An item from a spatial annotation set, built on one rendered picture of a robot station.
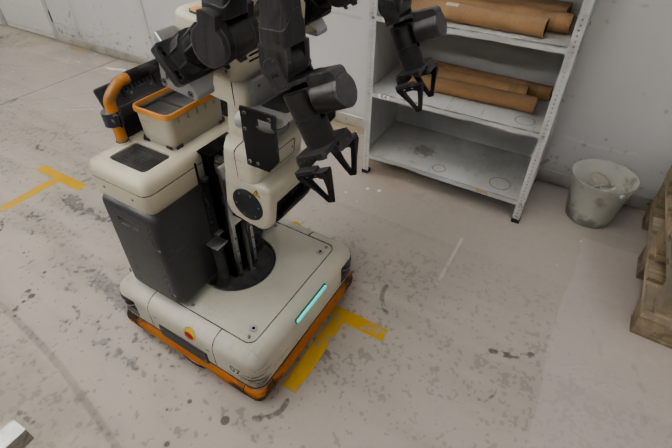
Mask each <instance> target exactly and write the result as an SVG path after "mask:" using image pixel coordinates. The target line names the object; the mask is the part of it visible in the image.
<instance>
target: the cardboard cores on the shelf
mask: <svg viewBox="0 0 672 448"><path fill-rule="evenodd" d="M435 5H439V6H440V7H441V10H442V12H443V14H444V16H445V18H446V21H448V22H454V23H460V24H465V25H471V26H476V27H482V28H488V29H493V30H499V31H505V32H510V33H516V34H521V35H527V36H533V37H538V38H543V37H544V35H545V33H546V31H550V32H555V33H561V34H567V35H568V34H569V32H570V29H571V27H572V24H573V21H574V17H575V14H573V13H570V12H571V9H572V5H573V2H567V1H560V0H412V4H411V8H412V11H414V10H417V9H420V8H426V7H430V6H435ZM436 62H437V65H438V70H437V76H436V82H435V89H434V92H437V93H442V94H446V95H451V96H455V97H460V98H464V99H469V100H473V101H478V102H482V103H487V104H491V105H496V106H500V107H505V108H509V109H514V110H518V111H523V112H527V113H532V114H533V112H534V110H535V107H536V104H537V100H538V99H543V100H547V101H549V99H550V97H551V95H552V92H553V89H554V87H553V86H548V85H544V84H539V83H535V82H530V81H526V80H521V79H517V78H512V77H508V76H503V75H499V74H494V73H490V72H485V71H480V70H476V69H471V68H467V67H462V66H458V65H453V64H449V63H444V62H440V61H435V60H434V63H436ZM431 77H432V74H428V75H424V76H421V78H422V80H423V81H424V83H425V85H426V87H427V88H428V90H429V91H430V87H431Z"/></svg>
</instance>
